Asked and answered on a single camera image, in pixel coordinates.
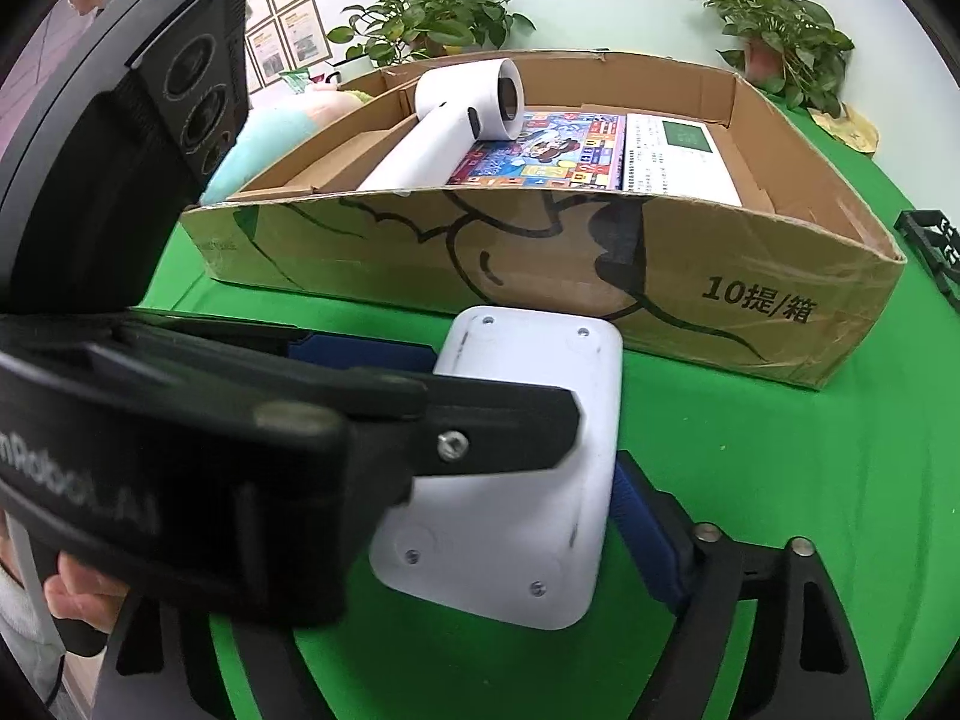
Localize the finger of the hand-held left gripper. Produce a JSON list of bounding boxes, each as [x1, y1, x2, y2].
[[345, 376, 584, 481], [127, 307, 437, 374]]

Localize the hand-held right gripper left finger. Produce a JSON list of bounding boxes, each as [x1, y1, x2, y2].
[[94, 600, 320, 720]]

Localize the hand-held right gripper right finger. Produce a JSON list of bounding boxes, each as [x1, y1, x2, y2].
[[609, 450, 875, 720]]

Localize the white plastic device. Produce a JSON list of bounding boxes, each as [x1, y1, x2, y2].
[[367, 306, 625, 631]]

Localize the wide cardboard box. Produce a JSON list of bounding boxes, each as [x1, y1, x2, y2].
[[182, 51, 907, 391]]

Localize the narrow cardboard box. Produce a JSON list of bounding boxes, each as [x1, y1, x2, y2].
[[225, 67, 451, 200]]

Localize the white hair dryer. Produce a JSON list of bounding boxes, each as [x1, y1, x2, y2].
[[356, 58, 524, 192]]

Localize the colourful picture book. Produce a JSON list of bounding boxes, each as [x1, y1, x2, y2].
[[448, 111, 627, 191]]

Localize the white booklet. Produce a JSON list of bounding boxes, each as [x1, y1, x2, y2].
[[622, 114, 743, 207]]

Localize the person's left forearm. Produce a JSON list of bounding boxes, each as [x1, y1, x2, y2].
[[0, 510, 76, 713]]

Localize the person's left hand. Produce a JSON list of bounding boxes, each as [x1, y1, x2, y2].
[[41, 549, 130, 635]]

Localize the pastel plush toy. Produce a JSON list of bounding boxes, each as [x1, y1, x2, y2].
[[199, 86, 372, 203]]

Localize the group of framed certificates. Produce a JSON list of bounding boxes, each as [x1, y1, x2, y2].
[[202, 0, 335, 95]]

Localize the bushy green potted plant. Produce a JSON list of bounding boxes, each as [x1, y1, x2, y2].
[[326, 0, 537, 68]]

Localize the yellow leaf-shaped mat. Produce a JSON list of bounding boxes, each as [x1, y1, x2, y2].
[[806, 101, 880, 158]]

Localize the green plant in red pot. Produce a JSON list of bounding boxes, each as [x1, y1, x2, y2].
[[675, 0, 856, 117]]

